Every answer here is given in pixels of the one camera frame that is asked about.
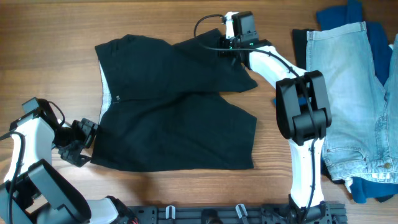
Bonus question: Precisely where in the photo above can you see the black shorts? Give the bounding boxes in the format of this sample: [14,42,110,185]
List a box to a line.
[91,29,257,172]

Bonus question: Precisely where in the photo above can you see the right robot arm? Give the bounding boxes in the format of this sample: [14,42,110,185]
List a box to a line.
[220,11,331,223]

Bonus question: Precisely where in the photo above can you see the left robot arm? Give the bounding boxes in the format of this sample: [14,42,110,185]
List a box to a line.
[1,97,139,224]

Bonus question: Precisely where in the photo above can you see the black garment under pile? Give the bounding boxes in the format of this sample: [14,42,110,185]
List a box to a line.
[292,29,313,70]

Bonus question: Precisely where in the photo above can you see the light blue denim shorts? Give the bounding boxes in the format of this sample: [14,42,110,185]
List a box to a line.
[306,22,397,184]

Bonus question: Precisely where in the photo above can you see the blue garment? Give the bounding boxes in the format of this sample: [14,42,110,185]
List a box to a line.
[313,1,397,203]

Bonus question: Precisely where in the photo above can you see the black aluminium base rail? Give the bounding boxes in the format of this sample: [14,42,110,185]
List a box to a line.
[127,203,348,224]

